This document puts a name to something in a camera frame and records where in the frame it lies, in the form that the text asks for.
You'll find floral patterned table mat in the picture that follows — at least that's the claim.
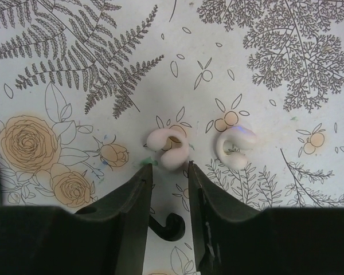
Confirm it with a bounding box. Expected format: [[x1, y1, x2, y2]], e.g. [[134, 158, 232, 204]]
[[0, 1, 344, 274]]

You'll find black earbud near case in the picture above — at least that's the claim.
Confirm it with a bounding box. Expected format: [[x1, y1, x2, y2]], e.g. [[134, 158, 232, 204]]
[[148, 213, 186, 242]]

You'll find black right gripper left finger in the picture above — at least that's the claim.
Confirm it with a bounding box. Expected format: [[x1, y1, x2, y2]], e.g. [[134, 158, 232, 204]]
[[0, 165, 153, 274]]

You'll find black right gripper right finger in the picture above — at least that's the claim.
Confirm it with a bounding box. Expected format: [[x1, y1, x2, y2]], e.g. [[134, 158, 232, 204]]
[[188, 163, 344, 274]]

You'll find white clip earbud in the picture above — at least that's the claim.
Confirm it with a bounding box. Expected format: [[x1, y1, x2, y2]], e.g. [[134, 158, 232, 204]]
[[146, 128, 189, 171], [216, 125, 257, 170]]

